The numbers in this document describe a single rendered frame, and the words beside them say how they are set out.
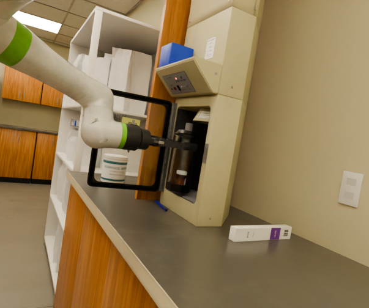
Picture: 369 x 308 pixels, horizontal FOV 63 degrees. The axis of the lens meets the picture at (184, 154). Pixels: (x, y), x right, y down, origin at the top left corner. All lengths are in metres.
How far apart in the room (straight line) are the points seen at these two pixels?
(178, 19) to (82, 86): 0.63
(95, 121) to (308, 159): 0.82
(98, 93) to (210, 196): 0.52
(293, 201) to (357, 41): 0.64
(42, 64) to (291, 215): 1.05
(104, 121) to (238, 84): 0.49
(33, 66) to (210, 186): 0.66
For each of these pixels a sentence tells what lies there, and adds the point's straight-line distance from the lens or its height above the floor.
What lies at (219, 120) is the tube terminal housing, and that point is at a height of 1.32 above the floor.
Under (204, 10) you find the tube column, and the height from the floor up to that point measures 1.75.
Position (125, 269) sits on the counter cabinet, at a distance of 0.93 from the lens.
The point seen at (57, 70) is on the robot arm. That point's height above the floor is 1.37.
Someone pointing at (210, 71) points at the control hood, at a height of 1.48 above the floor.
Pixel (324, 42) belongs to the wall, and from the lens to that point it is 1.38.
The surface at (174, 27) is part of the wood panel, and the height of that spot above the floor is 1.72.
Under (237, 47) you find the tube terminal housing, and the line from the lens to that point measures 1.12.
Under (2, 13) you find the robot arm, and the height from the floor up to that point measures 1.45.
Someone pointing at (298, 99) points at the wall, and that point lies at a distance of 1.37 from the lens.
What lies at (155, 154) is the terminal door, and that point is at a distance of 1.29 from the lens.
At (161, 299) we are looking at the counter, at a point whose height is 0.92.
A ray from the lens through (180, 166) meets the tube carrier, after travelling 1.14.
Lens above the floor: 1.24
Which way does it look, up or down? 3 degrees down
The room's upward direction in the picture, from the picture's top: 9 degrees clockwise
